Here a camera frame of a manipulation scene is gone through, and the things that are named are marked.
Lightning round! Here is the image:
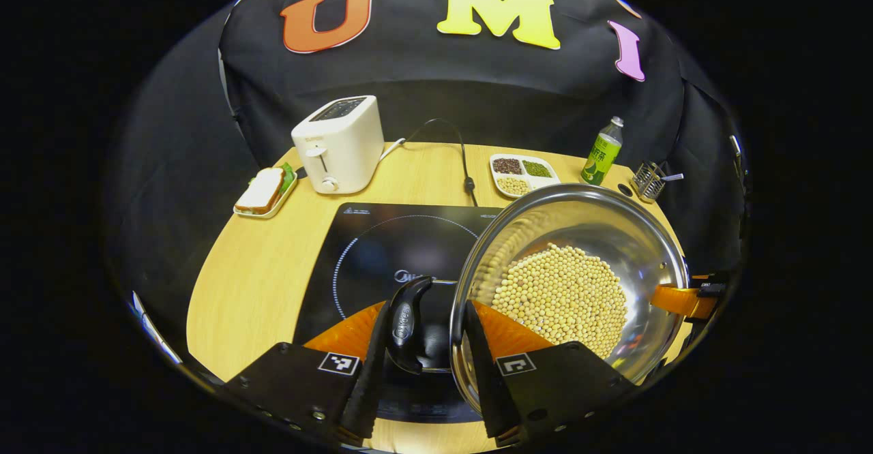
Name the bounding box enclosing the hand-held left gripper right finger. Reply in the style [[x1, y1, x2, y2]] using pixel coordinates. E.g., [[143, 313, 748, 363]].
[[464, 301, 638, 448]]

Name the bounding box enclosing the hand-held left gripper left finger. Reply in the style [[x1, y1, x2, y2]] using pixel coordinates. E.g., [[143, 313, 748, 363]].
[[225, 301, 393, 444]]

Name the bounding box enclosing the stainless steel pot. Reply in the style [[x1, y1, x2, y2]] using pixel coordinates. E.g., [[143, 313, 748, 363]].
[[390, 183, 691, 415]]

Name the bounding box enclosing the black induction cooktop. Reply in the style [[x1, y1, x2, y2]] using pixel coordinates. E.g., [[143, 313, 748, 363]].
[[293, 202, 505, 424]]

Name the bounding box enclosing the pile of yellow soybeans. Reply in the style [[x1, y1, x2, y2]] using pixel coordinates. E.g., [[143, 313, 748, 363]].
[[491, 243, 630, 361]]

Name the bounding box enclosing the green label drink bottle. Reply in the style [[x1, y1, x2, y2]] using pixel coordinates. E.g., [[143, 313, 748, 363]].
[[580, 117, 624, 186]]

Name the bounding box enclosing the small pale green plate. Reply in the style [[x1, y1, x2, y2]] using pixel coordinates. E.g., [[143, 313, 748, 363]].
[[233, 168, 299, 220]]

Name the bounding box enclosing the white divided bean plate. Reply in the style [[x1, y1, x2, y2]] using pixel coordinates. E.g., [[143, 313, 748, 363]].
[[489, 153, 561, 199]]

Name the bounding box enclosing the sandwich with lettuce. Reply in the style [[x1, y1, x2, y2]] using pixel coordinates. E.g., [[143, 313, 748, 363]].
[[236, 163, 295, 213]]

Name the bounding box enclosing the white toaster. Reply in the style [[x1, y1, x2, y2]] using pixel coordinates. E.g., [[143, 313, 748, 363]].
[[291, 95, 385, 194]]

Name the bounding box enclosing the metal wire utensil holder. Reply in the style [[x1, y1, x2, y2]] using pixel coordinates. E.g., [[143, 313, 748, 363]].
[[631, 161, 668, 202]]

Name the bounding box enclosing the black power cable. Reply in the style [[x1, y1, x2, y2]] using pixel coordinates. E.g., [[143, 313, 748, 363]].
[[402, 119, 479, 207]]

